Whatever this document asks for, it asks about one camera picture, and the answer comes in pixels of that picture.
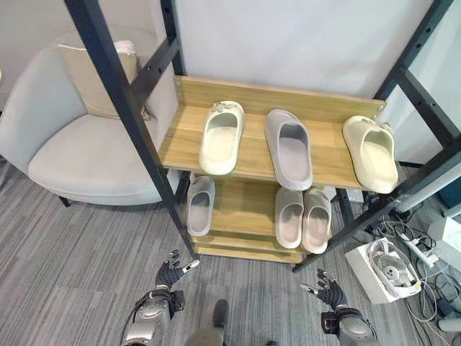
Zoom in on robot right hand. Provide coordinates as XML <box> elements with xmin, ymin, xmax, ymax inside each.
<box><xmin>300</xmin><ymin>268</ymin><xmax>349</xmax><ymax>310</ymax></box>

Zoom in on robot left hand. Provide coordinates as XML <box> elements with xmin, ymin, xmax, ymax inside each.
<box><xmin>155</xmin><ymin>248</ymin><xmax>200</xmax><ymax>289</ymax></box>

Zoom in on white box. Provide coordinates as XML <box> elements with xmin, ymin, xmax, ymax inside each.
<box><xmin>344</xmin><ymin>236</ymin><xmax>422</xmax><ymax>304</ymax></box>

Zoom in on white VR headset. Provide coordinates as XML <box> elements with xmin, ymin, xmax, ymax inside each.
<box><xmin>365</xmin><ymin>239</ymin><xmax>422</xmax><ymax>298</ymax></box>

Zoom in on robot silver leg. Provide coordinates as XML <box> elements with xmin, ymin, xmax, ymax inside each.
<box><xmin>186</xmin><ymin>298</ymin><xmax>230</xmax><ymax>346</ymax></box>

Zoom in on pinkish beige slipper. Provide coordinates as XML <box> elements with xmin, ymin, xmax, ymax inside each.
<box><xmin>301</xmin><ymin>187</ymin><xmax>333</xmax><ymax>254</ymax></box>
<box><xmin>274</xmin><ymin>187</ymin><xmax>304</xmax><ymax>249</ymax></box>

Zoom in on grey slipper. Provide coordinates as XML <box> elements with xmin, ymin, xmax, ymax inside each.
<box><xmin>264</xmin><ymin>109</ymin><xmax>313</xmax><ymax>192</ymax></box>
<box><xmin>186</xmin><ymin>175</ymin><xmax>216</xmax><ymax>238</ymax></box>

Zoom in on low wooden shelf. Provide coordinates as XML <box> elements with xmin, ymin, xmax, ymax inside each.
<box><xmin>187</xmin><ymin>172</ymin><xmax>338</xmax><ymax>265</ymax></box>

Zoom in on white power strip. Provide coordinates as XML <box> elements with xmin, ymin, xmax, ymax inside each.
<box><xmin>397</xmin><ymin>233</ymin><xmax>440</xmax><ymax>268</ymax></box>

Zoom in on cream slipper with charms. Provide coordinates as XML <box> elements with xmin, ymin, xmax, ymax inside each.
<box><xmin>198</xmin><ymin>100</ymin><xmax>246</xmax><ymax>176</ymax></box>
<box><xmin>342</xmin><ymin>115</ymin><xmax>400</xmax><ymax>195</ymax></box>

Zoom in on dark blue bin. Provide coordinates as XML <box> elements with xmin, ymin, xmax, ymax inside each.
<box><xmin>438</xmin><ymin>179</ymin><xmax>461</xmax><ymax>209</ymax></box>

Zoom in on grey upholstered armchair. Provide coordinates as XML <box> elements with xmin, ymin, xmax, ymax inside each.
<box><xmin>0</xmin><ymin>32</ymin><xmax>181</xmax><ymax>208</ymax></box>

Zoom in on wooden shelf with back board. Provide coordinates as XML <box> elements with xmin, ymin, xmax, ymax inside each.
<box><xmin>157</xmin><ymin>75</ymin><xmax>388</xmax><ymax>192</ymax></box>

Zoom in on beige cushion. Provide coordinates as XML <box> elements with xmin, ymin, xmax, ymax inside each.
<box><xmin>57</xmin><ymin>40</ymin><xmax>152</xmax><ymax>122</ymax></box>

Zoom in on tangled cables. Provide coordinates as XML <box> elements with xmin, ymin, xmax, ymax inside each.
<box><xmin>363</xmin><ymin>210</ymin><xmax>461</xmax><ymax>321</ymax></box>

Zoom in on black metal rack frame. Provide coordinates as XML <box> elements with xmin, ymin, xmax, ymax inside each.
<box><xmin>65</xmin><ymin>0</ymin><xmax>461</xmax><ymax>273</ymax></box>

